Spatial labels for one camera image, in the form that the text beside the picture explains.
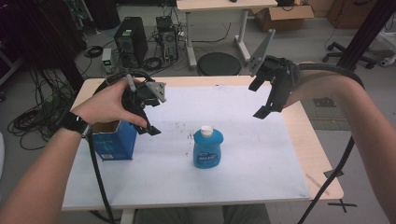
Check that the black office chair base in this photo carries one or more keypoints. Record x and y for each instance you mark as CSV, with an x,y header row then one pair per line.
x,y
348,56

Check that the black metal stand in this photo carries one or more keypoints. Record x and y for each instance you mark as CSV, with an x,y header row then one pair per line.
x,y
367,34

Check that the white device with green light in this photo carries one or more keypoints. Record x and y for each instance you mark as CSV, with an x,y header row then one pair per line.
x,y
106,59

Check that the black wristwatch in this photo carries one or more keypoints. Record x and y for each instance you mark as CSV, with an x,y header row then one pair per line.
x,y
74,123

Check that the white-legged wooden desk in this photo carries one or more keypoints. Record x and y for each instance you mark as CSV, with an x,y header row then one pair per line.
x,y
224,4

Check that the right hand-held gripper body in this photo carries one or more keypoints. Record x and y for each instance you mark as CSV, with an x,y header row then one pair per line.
x,y
281,76

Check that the dark curtain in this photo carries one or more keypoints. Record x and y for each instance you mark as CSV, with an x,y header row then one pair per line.
x,y
40,34

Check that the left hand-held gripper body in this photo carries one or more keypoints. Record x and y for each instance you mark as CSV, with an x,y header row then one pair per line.
x,y
141,95

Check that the blue bottle with white cap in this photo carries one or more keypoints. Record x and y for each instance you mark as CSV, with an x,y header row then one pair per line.
x,y
208,151

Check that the black tape cross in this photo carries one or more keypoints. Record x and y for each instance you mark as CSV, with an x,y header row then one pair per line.
x,y
342,205

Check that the open brown cardboard box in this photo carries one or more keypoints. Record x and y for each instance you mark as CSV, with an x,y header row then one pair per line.
x,y
281,18

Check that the person's right hand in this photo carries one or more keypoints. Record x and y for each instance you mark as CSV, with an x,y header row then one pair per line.
x,y
303,84

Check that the small black computer tower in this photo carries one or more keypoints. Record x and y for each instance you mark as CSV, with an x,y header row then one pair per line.
x,y
169,43

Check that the person's left hand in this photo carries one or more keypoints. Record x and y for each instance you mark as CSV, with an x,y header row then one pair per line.
x,y
104,104

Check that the white table mat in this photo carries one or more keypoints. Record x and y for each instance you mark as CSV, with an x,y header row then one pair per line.
x,y
243,155

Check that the large black computer tower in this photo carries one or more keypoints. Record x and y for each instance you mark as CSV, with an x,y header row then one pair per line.
x,y
132,39

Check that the black tape piece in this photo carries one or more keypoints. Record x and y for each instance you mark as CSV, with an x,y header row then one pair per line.
x,y
333,174

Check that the black round stool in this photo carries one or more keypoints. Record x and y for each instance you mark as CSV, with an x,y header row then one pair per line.
x,y
219,64

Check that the closed brown cardboard box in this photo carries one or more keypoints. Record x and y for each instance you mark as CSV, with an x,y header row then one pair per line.
x,y
351,14

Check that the open blue cardboard box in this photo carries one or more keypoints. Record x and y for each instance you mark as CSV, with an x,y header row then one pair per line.
x,y
116,143

